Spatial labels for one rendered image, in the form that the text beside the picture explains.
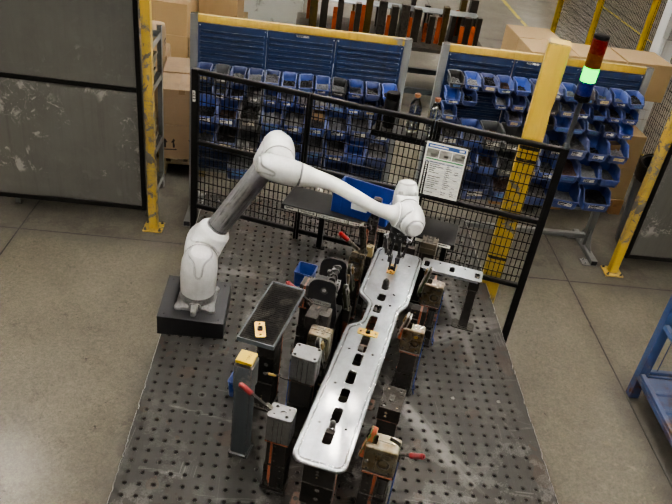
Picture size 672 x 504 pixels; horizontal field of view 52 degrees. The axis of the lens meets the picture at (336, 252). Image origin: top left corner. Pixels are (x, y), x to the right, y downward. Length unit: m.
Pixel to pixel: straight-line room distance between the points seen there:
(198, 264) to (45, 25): 2.30
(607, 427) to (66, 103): 3.91
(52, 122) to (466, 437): 3.45
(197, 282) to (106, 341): 1.31
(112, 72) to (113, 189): 0.87
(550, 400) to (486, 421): 1.35
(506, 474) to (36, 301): 3.00
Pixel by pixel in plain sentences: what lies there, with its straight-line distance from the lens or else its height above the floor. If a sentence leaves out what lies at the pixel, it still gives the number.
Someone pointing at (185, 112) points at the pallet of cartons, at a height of 0.56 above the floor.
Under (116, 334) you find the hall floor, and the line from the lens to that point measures 4.30.
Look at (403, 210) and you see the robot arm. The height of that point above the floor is 1.43.
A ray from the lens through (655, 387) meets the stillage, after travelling 4.49.
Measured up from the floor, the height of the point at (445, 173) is 1.29.
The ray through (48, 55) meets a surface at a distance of 4.91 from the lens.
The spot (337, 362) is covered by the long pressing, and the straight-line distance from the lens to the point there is 2.65.
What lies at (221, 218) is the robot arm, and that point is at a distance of 3.14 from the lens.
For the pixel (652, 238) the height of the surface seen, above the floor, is 0.33.
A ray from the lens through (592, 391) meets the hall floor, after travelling 4.52.
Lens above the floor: 2.75
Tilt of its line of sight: 33 degrees down
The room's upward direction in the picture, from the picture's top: 8 degrees clockwise
